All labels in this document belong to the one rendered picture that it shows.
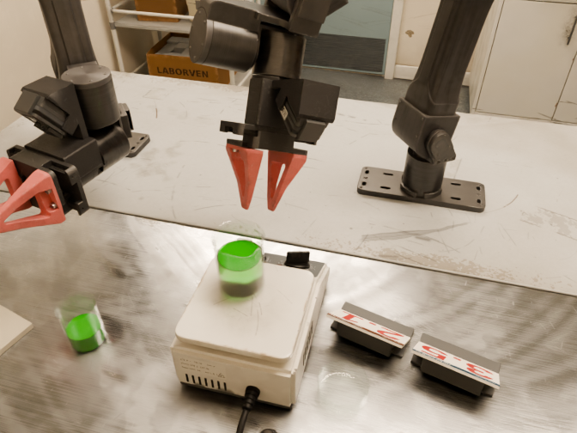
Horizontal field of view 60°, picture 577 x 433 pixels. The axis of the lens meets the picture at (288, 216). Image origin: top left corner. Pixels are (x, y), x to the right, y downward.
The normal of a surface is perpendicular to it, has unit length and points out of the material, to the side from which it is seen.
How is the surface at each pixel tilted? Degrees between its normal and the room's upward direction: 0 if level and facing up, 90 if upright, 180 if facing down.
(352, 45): 90
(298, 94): 70
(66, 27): 79
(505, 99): 90
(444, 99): 75
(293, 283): 0
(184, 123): 0
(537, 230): 0
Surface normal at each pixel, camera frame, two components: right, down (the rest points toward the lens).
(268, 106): 0.47, 0.22
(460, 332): 0.00, -0.77
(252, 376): -0.25, 0.62
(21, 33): 0.96, 0.17
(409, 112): -0.91, 0.10
